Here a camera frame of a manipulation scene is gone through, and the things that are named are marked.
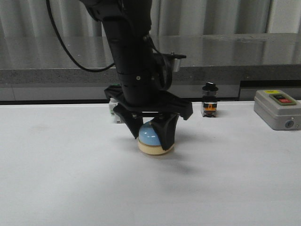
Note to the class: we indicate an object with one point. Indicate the green pushbutton switch module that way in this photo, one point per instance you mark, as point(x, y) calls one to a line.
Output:
point(112, 104)

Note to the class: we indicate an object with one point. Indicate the blue desk bell cream base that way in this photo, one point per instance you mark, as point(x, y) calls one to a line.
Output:
point(148, 141)

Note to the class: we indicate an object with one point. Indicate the grey curtain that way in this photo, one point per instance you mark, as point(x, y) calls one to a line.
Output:
point(29, 18)

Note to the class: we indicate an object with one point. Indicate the grey on off switch box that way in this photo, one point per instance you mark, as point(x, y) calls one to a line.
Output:
point(279, 110)

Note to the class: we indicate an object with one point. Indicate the black selector knob switch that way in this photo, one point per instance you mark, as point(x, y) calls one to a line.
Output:
point(209, 100)

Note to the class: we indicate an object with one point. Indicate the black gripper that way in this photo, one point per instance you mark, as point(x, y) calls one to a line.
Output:
point(164, 125)

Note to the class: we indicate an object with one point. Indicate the grey stone counter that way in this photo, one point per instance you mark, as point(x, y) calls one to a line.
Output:
point(37, 69)

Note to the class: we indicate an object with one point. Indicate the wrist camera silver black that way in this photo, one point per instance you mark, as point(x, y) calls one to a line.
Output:
point(166, 65)

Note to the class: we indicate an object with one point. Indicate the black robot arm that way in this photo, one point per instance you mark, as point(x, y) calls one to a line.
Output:
point(145, 74)

